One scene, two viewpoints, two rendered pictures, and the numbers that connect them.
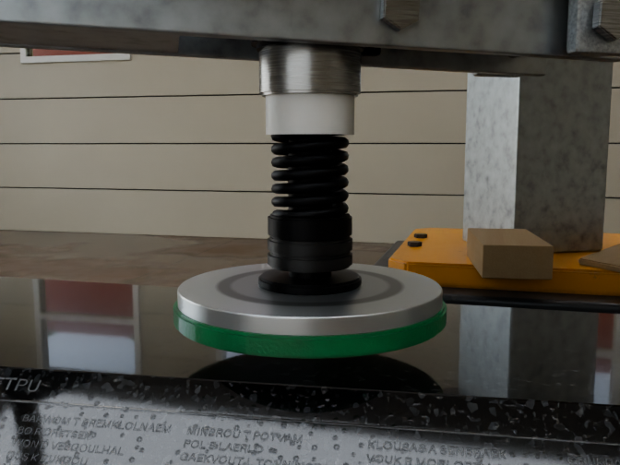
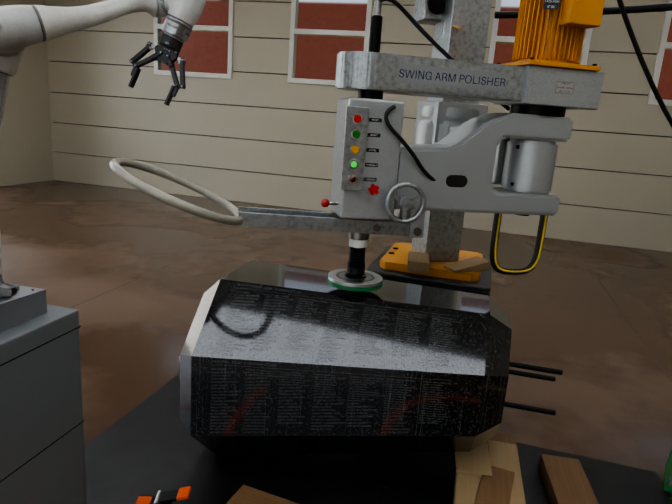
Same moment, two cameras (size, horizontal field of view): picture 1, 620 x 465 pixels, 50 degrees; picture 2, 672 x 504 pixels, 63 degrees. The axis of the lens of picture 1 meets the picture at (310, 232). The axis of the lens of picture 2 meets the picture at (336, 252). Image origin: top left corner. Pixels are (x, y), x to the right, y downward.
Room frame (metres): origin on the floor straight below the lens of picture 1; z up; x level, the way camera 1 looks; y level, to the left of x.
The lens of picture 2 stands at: (-1.52, 0.07, 1.46)
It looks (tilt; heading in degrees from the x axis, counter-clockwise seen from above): 14 degrees down; 0
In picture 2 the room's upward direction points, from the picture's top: 4 degrees clockwise
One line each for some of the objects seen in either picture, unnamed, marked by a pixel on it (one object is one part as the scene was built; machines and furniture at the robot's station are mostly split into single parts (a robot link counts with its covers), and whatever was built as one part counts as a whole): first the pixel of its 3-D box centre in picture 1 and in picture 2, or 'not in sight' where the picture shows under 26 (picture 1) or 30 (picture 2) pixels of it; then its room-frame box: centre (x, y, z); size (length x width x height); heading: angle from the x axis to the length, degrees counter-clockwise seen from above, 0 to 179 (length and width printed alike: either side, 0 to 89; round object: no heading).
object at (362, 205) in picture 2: not in sight; (385, 163); (0.55, -0.08, 1.30); 0.36 x 0.22 x 0.45; 102
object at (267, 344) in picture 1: (309, 295); (355, 278); (0.53, 0.00, 0.85); 0.22 x 0.22 x 0.04
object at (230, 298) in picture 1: (309, 291); (355, 277); (0.53, 0.00, 0.86); 0.21 x 0.21 x 0.01
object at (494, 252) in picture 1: (506, 251); (418, 261); (1.05, -0.31, 0.81); 0.20 x 0.10 x 0.05; 173
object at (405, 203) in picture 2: not in sight; (402, 201); (0.44, -0.14, 1.18); 0.15 x 0.10 x 0.15; 102
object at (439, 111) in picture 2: not in sight; (447, 145); (1.28, -0.43, 1.36); 0.35 x 0.35 x 0.41
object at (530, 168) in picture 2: not in sight; (528, 165); (0.67, -0.64, 1.32); 0.19 x 0.19 x 0.20
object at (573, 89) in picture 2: not in sight; (463, 86); (0.60, -0.34, 1.60); 0.96 x 0.25 x 0.17; 102
